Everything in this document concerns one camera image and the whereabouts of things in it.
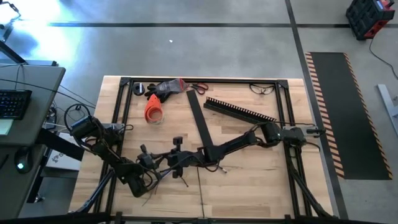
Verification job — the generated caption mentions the grey and red work glove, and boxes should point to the grey and red work glove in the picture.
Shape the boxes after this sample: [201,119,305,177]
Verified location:
[144,78,190,104]

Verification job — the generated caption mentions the multicoloured wire bundle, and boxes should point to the multicoloured wire bundle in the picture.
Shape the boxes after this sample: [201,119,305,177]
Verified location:
[141,161,228,208]

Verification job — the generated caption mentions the black tripod stand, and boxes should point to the black tripod stand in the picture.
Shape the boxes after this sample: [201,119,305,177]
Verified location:
[0,0,29,66]

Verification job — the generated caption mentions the black slotted cable duct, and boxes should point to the black slotted cable duct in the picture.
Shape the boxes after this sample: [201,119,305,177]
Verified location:
[203,96,277,125]

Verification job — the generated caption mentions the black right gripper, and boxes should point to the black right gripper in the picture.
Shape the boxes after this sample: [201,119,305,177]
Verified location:
[158,136,201,179]

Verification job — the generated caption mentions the orange tape dispenser roll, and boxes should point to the orange tape dispenser roll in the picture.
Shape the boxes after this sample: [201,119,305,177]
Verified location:
[143,93,165,126]

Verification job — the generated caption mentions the black aluminium table frame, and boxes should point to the black aluminium table frame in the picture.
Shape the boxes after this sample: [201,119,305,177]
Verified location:
[67,76,343,224]

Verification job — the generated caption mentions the black duct cover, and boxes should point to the black duct cover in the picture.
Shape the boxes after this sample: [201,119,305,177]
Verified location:
[185,89,215,149]

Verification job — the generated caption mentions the black and red toolbox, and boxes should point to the black and red toolbox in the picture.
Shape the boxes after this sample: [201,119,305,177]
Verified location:
[344,0,396,41]

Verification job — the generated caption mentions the red-handled scissors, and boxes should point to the red-handled scissors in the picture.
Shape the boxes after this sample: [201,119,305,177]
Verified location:
[188,82,210,96]

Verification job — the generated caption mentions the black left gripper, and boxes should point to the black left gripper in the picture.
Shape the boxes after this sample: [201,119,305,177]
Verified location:
[136,144,158,171]

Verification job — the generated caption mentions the clear safety glasses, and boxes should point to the clear safety glasses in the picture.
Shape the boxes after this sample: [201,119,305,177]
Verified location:
[248,83,275,95]

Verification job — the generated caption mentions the white printed cardboard box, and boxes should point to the white printed cardboard box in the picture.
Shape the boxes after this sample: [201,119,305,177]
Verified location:
[45,132,85,172]

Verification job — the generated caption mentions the black computer mouse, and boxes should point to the black computer mouse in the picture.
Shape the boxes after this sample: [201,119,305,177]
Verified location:
[13,147,32,175]

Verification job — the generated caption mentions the black desk base beam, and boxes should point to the black desk base beam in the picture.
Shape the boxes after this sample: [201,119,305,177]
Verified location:
[35,128,85,162]

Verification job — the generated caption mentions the grey metal profile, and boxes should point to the grey metal profile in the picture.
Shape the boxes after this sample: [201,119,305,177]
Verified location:
[376,83,398,137]

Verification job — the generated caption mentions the green sticky note pad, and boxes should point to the green sticky note pad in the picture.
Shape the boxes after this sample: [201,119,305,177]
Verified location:
[0,119,14,136]

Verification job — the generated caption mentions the black orange-striped floor mat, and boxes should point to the black orange-striped floor mat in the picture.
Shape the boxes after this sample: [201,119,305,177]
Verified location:
[303,51,394,180]

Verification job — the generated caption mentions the grey metal mounting plate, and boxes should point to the grey metal mounting plate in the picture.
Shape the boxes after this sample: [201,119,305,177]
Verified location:
[102,123,126,131]
[281,124,320,131]

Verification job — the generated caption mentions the black keyboard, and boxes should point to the black keyboard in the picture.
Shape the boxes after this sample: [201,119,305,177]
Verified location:
[0,89,33,121]

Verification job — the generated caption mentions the black floor power cable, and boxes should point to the black floor power cable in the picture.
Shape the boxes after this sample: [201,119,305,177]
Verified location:
[368,36,398,81]

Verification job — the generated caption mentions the grey desk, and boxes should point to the grey desk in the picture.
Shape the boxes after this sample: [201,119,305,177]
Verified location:
[0,60,67,220]

